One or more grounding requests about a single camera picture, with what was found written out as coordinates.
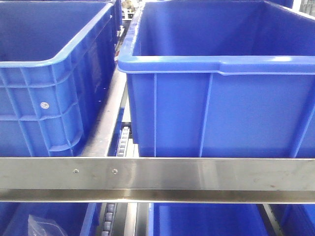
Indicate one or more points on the shelf blue bin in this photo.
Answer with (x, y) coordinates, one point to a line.
(56, 65)
(221, 78)
(77, 219)

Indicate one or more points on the stainless steel left shelf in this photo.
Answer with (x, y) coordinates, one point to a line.
(111, 169)

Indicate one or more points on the upper left shelf blue bin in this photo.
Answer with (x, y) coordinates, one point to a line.
(56, 65)

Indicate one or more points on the lower left shelf blue bin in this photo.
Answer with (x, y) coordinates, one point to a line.
(77, 219)

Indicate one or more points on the lower middle blue bin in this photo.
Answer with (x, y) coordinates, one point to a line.
(178, 219)

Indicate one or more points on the clear plastic bag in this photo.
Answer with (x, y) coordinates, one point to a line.
(38, 226)

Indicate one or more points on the lower right blue bin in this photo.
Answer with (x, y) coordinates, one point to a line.
(295, 219)

